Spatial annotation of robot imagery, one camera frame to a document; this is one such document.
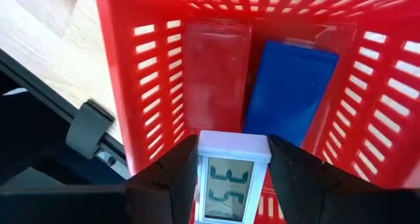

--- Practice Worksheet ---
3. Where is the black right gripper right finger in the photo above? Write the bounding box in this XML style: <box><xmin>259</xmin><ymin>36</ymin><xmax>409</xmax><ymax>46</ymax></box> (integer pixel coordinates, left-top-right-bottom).
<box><xmin>267</xmin><ymin>133</ymin><xmax>388</xmax><ymax>224</ymax></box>

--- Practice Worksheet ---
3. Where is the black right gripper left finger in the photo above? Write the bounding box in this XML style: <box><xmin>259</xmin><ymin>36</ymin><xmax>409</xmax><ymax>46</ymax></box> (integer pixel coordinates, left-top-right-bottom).
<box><xmin>126</xmin><ymin>134</ymin><xmax>200</xmax><ymax>224</ymax></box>

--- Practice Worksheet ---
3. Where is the white digital clock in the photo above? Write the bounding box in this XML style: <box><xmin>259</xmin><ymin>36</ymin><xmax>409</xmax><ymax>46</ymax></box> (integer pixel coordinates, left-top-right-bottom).
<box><xmin>194</xmin><ymin>130</ymin><xmax>272</xmax><ymax>224</ymax></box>

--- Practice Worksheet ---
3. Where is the dark blue rectangular box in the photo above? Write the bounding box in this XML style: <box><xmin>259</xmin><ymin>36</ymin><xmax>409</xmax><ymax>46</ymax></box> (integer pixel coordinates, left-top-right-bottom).
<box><xmin>241</xmin><ymin>39</ymin><xmax>341</xmax><ymax>148</ymax></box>

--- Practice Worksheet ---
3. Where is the red rectangular box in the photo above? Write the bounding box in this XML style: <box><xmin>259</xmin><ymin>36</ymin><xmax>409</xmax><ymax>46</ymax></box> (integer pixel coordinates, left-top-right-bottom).
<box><xmin>182</xmin><ymin>18</ymin><xmax>253</xmax><ymax>132</ymax></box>

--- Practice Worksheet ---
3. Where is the black table edge clamp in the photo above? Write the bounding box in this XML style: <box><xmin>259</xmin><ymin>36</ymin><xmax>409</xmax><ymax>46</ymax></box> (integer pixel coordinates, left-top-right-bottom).
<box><xmin>65</xmin><ymin>99</ymin><xmax>116</xmax><ymax>161</ymax></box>

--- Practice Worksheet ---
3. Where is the red plastic slotted basket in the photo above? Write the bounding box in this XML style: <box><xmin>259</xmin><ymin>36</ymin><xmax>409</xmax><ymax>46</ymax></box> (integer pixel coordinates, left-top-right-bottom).
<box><xmin>95</xmin><ymin>0</ymin><xmax>420</xmax><ymax>224</ymax></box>

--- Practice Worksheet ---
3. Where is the black aluminium table frame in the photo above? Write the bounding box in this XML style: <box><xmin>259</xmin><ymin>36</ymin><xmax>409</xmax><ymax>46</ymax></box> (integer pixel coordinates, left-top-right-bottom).
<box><xmin>0</xmin><ymin>48</ymin><xmax>132</xmax><ymax>185</ymax></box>

